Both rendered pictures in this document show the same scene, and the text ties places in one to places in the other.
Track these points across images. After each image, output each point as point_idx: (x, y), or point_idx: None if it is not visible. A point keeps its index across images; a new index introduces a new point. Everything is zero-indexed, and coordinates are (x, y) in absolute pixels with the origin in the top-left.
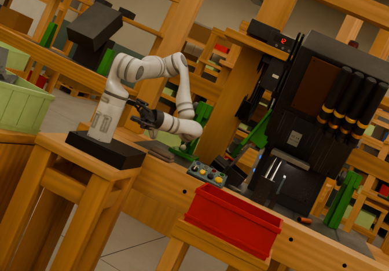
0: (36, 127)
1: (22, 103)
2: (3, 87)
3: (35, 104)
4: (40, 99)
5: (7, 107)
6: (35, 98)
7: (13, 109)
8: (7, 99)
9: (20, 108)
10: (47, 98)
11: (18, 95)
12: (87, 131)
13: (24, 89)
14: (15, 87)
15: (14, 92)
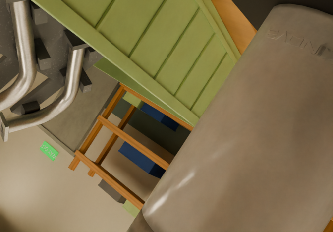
0: None
1: (120, 4)
2: (144, 70)
3: None
4: None
5: (153, 12)
6: (83, 6)
7: None
8: (147, 34)
9: None
10: None
11: (122, 36)
12: None
13: (107, 54)
14: (126, 66)
15: (127, 50)
